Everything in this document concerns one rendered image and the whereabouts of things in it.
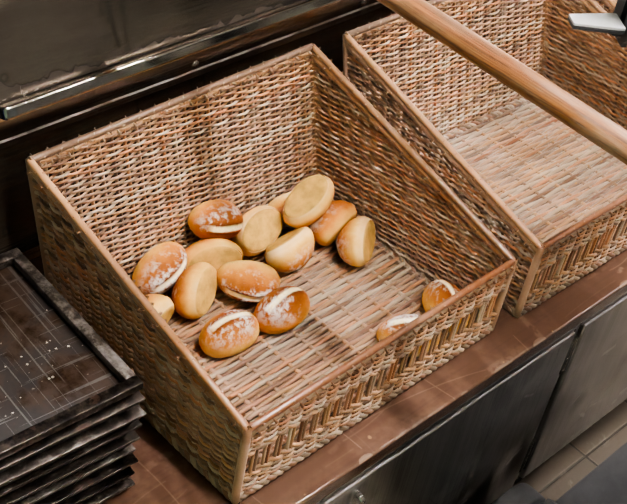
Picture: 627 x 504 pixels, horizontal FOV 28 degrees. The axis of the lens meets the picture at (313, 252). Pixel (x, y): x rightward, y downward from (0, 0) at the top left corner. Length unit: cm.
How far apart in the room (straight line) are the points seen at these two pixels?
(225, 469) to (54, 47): 59
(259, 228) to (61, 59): 46
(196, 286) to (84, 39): 40
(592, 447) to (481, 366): 80
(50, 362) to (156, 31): 51
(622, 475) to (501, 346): 55
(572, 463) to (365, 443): 94
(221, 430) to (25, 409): 26
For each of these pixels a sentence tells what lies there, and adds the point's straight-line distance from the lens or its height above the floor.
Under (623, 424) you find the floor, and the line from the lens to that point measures 277.
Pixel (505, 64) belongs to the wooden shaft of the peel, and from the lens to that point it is 141.
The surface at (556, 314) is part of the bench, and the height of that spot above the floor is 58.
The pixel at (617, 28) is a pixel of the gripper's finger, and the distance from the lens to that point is 146.
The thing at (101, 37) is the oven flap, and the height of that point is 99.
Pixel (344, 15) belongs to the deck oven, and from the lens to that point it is 210.
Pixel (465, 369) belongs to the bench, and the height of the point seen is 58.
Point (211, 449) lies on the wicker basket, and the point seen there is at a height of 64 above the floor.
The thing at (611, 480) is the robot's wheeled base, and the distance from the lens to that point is 242.
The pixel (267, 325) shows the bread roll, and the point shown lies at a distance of 186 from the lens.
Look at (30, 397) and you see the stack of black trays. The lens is 152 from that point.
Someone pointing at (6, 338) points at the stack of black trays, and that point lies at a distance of 158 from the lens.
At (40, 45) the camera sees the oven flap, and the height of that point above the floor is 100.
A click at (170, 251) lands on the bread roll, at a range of 189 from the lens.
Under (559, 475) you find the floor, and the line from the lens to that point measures 262.
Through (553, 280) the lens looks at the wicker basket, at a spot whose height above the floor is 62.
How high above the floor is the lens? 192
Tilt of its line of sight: 41 degrees down
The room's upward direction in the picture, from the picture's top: 11 degrees clockwise
